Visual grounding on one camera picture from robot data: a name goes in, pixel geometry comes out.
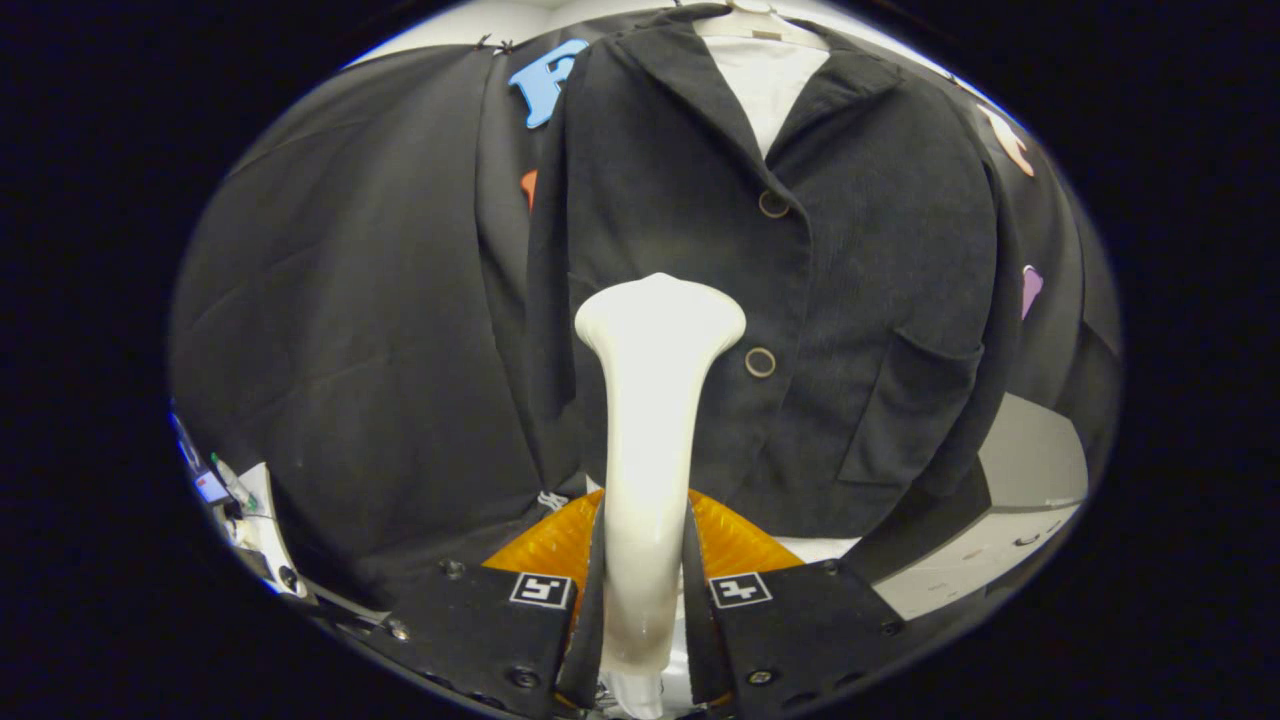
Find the white shirt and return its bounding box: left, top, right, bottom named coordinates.
left=700, top=30, right=861, bottom=563

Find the white trolley frame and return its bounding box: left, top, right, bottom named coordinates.
left=175, top=410, right=306, bottom=601

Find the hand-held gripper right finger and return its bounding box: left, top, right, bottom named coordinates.
left=685, top=490, right=926, bottom=713

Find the grey cabinet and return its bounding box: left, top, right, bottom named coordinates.
left=870, top=392, right=1091, bottom=621

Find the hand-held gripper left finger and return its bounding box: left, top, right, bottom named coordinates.
left=362, top=490, right=606, bottom=715

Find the black suit jacket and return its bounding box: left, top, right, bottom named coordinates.
left=475, top=3, right=1026, bottom=541

